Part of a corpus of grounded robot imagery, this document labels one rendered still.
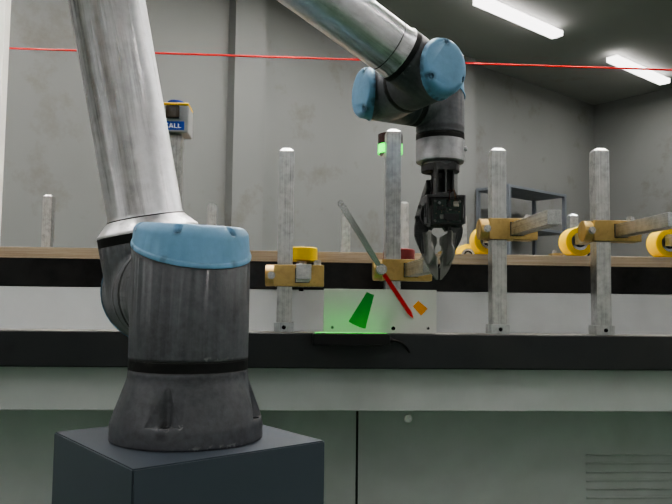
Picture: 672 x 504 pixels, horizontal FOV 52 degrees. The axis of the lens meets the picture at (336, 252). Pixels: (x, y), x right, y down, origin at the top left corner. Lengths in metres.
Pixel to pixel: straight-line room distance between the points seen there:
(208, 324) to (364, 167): 5.98
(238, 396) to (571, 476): 1.29
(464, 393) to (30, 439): 1.08
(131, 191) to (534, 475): 1.33
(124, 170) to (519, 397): 1.07
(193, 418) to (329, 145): 5.78
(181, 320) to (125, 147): 0.31
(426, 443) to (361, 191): 5.00
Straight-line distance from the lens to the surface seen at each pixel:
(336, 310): 1.59
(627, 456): 2.06
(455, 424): 1.89
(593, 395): 1.77
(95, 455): 0.86
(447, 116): 1.30
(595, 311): 1.76
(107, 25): 1.09
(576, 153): 9.72
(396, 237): 1.62
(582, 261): 1.97
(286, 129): 6.26
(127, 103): 1.06
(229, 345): 0.86
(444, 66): 1.13
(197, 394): 0.84
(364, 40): 1.10
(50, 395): 1.72
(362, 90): 1.25
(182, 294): 0.84
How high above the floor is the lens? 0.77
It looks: 4 degrees up
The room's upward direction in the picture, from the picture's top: 1 degrees clockwise
